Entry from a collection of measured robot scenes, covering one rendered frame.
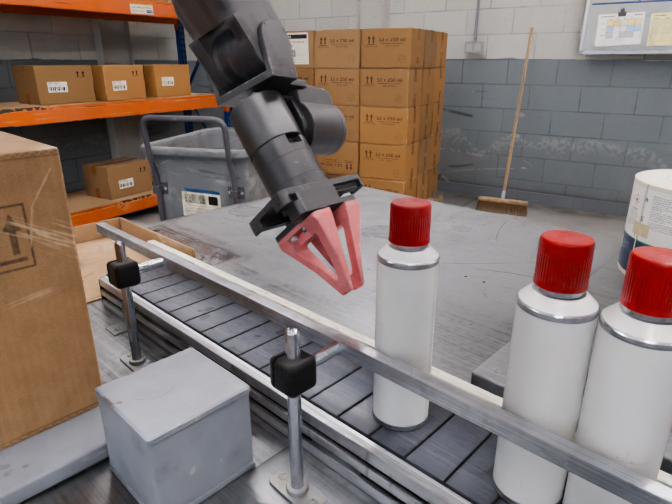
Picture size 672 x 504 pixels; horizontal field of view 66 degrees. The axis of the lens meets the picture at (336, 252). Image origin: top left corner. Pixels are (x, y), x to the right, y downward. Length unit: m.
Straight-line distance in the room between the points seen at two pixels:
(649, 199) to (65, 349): 0.77
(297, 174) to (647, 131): 4.34
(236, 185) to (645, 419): 2.30
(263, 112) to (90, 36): 4.69
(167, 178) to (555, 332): 2.49
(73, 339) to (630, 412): 0.47
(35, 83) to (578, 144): 4.08
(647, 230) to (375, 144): 2.98
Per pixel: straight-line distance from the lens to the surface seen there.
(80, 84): 4.19
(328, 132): 0.55
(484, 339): 0.75
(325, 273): 0.48
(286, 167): 0.48
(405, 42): 3.61
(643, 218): 0.88
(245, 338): 0.63
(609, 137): 4.75
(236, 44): 0.52
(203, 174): 2.62
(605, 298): 0.81
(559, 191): 4.87
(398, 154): 3.66
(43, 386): 0.58
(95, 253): 1.12
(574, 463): 0.38
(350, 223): 0.47
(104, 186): 4.37
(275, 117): 0.50
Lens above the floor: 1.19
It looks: 20 degrees down
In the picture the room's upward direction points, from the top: straight up
